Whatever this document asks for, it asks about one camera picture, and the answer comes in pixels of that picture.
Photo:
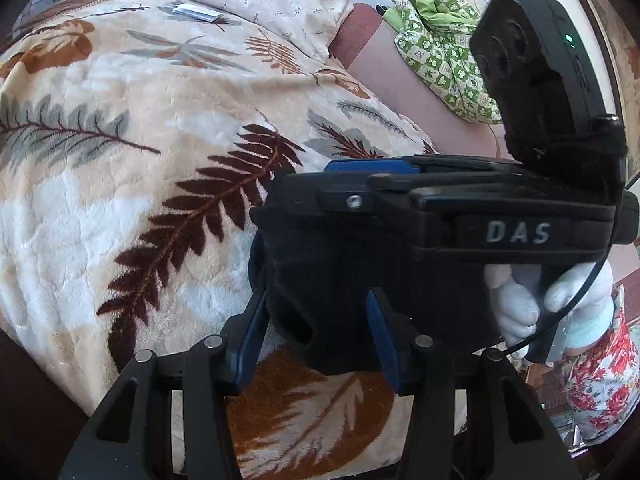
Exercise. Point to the leaf print fleece blanket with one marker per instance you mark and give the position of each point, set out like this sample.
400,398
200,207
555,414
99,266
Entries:
125,185

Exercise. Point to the pink bed sheet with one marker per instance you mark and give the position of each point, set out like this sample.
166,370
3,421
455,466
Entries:
395,85

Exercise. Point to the small white flat packet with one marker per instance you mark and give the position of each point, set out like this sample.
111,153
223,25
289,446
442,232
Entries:
196,11

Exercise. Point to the green patterned cloth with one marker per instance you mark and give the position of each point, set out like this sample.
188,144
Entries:
440,55

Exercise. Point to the black pants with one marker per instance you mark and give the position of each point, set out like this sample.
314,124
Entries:
325,280

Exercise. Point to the person's right forearm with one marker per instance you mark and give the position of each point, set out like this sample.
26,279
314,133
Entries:
602,390

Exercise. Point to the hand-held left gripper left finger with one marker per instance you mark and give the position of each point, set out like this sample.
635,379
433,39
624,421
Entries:
248,347

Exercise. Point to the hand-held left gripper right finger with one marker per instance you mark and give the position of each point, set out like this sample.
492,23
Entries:
384,345

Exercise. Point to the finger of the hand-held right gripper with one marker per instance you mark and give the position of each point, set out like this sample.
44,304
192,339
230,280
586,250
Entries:
370,166
354,202

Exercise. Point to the person's right hand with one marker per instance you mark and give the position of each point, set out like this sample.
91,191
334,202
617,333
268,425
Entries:
517,310

